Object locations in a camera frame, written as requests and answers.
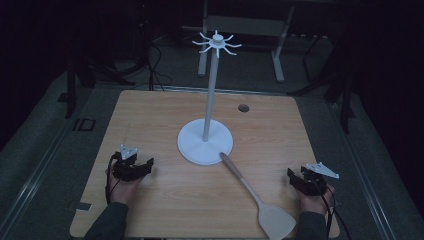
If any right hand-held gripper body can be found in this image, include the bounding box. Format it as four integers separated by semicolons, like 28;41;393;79
292;161;341;197

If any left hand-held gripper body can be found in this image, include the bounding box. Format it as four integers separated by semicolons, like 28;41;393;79
111;144;147;183

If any wooden handled beige spatula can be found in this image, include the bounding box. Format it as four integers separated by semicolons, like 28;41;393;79
219;152;297;240

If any white hook stand rack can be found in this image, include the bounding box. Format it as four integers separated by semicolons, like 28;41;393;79
176;29;243;166

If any person's left hand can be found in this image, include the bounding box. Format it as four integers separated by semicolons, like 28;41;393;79
105;165;146;205

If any person's right hand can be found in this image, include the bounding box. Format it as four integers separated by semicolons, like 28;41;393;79
297;184;336;217

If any black metal stand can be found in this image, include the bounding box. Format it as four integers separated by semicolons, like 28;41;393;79
63;0;151;120
288;19;358;135

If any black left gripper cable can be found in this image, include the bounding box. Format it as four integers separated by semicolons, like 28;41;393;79
104;151;122;206

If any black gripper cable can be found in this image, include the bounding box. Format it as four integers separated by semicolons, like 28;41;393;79
318;181;353;240
104;151;122;206

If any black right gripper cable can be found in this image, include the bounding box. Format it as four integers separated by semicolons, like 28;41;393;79
318;181;353;240

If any black floor cable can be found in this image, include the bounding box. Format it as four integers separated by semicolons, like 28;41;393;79
145;19;174;92

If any white metal desk frame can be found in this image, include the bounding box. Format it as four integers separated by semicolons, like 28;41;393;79
197;0;297;84

